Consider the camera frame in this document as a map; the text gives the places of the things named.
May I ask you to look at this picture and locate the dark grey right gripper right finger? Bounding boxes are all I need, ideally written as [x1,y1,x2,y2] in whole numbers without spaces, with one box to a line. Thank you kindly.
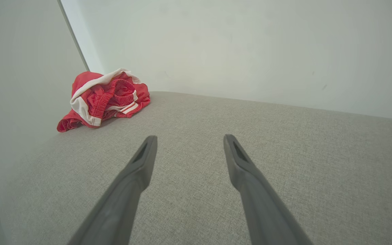
[224,134,314,245]

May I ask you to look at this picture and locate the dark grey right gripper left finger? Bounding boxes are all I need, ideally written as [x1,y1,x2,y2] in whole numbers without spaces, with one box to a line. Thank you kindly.
[67,135,158,245]

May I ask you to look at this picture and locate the red white sports shorts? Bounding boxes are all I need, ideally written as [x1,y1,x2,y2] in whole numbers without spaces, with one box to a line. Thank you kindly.
[56,68,151,133]

